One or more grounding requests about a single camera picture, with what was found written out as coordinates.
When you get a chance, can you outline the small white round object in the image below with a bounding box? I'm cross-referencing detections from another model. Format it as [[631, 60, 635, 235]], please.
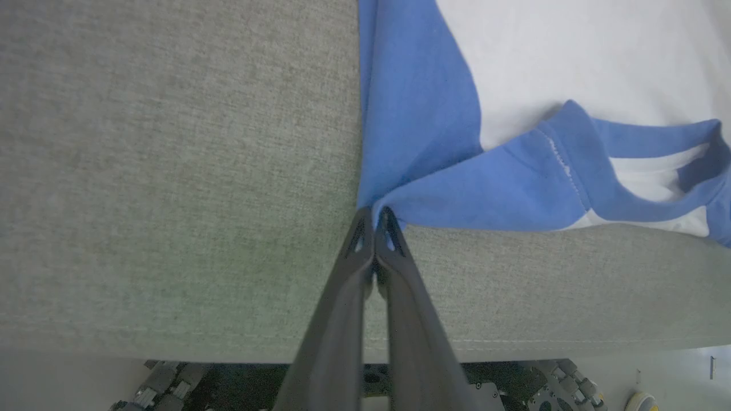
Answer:
[[624, 391, 658, 411]]

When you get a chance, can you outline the white and blue garment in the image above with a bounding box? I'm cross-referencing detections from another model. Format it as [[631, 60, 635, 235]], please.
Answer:
[[355, 0, 731, 249]]

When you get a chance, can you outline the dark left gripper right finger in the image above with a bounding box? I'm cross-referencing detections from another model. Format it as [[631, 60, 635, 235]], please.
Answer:
[[375, 207, 480, 411]]

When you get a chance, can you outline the grey fabric table cover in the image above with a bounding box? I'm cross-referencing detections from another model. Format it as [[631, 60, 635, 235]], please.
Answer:
[[0, 0, 731, 366]]

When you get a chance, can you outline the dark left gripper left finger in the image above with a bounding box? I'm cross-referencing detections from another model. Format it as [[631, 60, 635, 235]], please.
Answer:
[[273, 207, 375, 411]]

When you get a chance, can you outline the grey roller robot wheel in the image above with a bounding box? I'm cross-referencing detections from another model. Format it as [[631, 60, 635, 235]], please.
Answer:
[[528, 358, 607, 411], [111, 361, 209, 411]]

